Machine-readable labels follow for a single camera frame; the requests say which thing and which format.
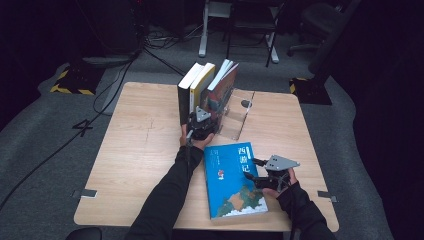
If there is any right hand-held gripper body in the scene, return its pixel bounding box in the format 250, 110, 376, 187
263, 154, 301, 193

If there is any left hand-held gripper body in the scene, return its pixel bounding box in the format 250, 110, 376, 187
185, 106, 218, 141

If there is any blue paperback book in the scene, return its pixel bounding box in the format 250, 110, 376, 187
203, 142, 270, 221

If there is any black hardcover book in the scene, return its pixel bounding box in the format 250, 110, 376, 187
177, 62, 205, 127

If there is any clear acrylic book rack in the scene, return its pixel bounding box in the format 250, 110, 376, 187
215, 87, 256, 141

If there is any person's right hand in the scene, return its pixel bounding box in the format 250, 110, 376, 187
262, 167, 299, 199

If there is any grey tape strip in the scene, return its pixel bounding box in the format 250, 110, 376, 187
316, 190, 339, 204
71, 188, 99, 200

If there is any yellow-black striped stand base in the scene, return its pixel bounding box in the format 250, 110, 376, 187
288, 77, 333, 106
49, 64, 107, 96

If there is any grey round stand foot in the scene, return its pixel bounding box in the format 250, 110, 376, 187
81, 54, 135, 69

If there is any black slanted stand pole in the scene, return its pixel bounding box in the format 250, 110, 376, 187
306, 0, 363, 75

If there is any black office chair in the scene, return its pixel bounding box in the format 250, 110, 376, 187
286, 1, 338, 58

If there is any dark rounded object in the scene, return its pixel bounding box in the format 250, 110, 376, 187
64, 227, 103, 240

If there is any left hand-held gripper cable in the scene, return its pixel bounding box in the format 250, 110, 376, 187
185, 129, 195, 183

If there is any hand-held gripper cable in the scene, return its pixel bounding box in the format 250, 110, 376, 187
281, 173, 301, 240
185, 129, 195, 183

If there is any right hand-held gripper cable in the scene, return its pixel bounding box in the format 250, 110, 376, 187
281, 173, 301, 240

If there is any white desk frame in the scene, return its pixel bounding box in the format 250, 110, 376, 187
198, 0, 280, 65

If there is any tangle of floor cables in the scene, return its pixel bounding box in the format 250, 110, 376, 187
143, 24, 202, 52

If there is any black folding chair frame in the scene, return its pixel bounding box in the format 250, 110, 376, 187
224, 0, 286, 68

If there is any long black floor cable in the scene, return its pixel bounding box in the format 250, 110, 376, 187
0, 46, 148, 212

